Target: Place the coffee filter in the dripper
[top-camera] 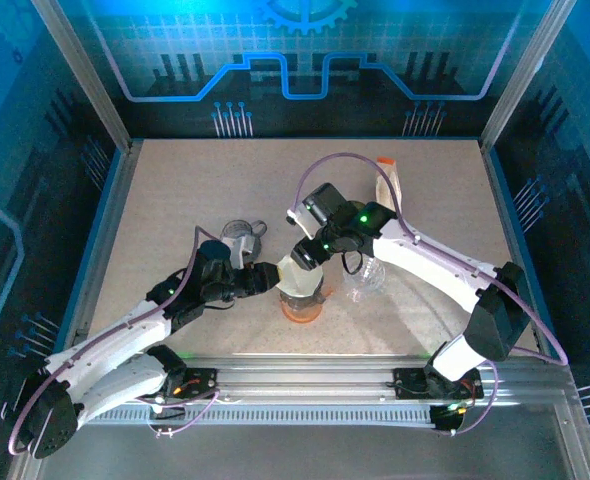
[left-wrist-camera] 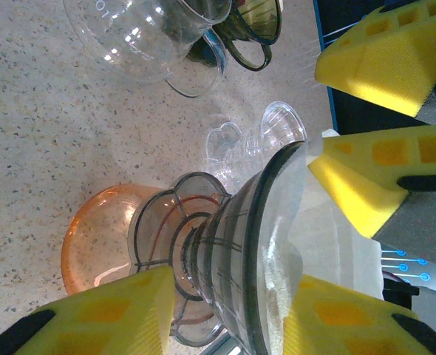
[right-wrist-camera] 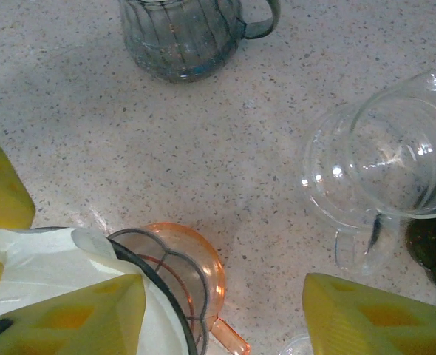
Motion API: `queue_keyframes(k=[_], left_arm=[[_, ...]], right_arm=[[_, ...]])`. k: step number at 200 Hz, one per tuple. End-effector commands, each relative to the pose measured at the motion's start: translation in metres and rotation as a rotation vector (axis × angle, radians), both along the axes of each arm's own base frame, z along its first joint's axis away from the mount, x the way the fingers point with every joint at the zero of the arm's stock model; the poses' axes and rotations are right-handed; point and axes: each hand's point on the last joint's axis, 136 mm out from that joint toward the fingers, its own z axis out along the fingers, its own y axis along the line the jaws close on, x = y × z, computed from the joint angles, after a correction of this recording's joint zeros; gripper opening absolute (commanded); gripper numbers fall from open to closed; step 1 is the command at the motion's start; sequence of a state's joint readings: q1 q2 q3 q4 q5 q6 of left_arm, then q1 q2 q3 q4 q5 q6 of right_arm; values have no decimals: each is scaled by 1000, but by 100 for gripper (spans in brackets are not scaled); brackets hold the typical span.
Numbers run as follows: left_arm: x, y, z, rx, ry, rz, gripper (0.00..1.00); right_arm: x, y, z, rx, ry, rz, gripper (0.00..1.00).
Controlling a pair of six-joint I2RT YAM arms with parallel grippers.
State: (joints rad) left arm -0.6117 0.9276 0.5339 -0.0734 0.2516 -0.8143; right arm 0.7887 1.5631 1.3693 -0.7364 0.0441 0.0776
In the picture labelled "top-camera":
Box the small black circuit board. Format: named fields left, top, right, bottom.
left=428, top=403, right=470, bottom=436

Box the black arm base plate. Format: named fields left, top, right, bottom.
left=392, top=367, right=485, bottom=401
left=160, top=366, right=222, bottom=401

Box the grey slotted cable duct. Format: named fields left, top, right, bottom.
left=107, top=405, right=439, bottom=429

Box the grey glass coffee server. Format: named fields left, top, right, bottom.
left=218, top=218, right=269, bottom=256

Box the white paper coffee filter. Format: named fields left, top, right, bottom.
left=274, top=252, right=326, bottom=301

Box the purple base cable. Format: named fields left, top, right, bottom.
left=452, top=364, right=500, bottom=436
left=144, top=388, right=223, bottom=439

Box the orange glass coffee server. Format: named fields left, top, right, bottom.
left=280, top=288, right=337, bottom=327

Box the aluminium table side rail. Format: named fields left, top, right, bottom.
left=57, top=139, right=144, bottom=364
left=479, top=142, right=566, bottom=364

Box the clear glass coffee dripper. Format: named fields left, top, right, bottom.
left=342, top=254, right=387, bottom=305

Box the aluminium frame post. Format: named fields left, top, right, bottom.
left=30, top=0, right=134, bottom=154
left=479, top=0, right=576, bottom=154

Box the smoke grey coffee dripper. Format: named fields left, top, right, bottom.
left=278, top=289, right=328, bottom=308

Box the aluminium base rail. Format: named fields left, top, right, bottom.
left=42, top=352, right=584, bottom=431

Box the white orange filter package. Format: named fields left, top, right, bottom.
left=373, top=155, right=406, bottom=217

